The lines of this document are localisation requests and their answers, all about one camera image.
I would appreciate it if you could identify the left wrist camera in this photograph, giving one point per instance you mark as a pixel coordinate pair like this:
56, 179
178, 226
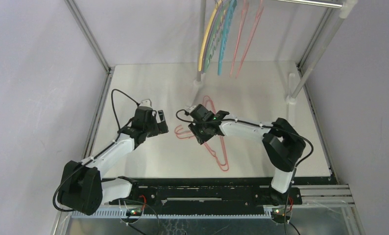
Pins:
146, 103

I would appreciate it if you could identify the aluminium frame post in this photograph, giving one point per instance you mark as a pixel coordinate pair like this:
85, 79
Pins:
87, 32
317, 33

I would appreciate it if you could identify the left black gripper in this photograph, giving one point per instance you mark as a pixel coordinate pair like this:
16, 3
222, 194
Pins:
160, 128

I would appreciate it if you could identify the metal hanging rod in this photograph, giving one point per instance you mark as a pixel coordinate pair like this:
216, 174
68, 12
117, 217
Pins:
319, 3

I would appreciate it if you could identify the purple wavy hanger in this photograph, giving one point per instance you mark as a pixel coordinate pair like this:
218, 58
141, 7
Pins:
210, 35

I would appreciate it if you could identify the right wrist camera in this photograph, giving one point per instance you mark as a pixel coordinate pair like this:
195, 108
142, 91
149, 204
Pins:
190, 109

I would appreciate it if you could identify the right aluminium frame post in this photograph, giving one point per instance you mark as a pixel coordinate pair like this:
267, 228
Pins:
317, 33

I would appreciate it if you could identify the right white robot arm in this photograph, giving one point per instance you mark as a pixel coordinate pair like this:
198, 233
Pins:
283, 145

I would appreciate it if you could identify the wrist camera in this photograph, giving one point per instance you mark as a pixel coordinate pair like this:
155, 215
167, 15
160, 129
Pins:
190, 109
146, 103

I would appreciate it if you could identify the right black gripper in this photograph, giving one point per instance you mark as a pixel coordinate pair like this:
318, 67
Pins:
200, 129

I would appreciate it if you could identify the teal wavy hanger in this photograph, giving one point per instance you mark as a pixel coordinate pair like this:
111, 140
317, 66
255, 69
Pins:
232, 4

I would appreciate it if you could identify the white clothes rack frame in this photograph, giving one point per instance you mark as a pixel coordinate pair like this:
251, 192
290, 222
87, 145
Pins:
347, 7

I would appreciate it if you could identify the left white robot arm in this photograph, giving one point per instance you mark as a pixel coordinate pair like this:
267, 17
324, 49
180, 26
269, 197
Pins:
82, 186

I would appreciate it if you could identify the yellow wavy hanger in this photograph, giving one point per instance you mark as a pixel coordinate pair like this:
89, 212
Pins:
207, 36

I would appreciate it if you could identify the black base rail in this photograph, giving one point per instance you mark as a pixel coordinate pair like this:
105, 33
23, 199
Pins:
208, 196

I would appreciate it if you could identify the left aluminium frame post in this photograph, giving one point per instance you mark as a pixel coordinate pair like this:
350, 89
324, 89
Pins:
87, 32

